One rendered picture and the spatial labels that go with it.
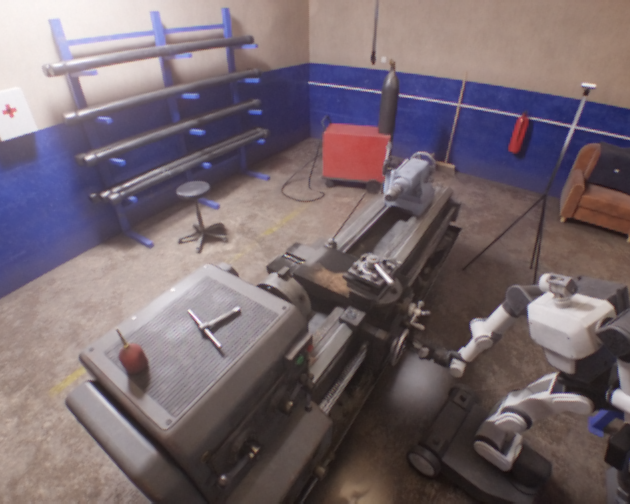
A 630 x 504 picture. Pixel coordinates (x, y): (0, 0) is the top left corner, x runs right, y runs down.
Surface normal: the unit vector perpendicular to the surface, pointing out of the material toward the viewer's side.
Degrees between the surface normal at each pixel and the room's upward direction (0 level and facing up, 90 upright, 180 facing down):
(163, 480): 46
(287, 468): 32
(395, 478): 0
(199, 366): 0
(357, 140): 90
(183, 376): 0
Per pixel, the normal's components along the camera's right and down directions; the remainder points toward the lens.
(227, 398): 0.59, -0.32
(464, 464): 0.00, -0.79
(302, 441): 0.44, -0.50
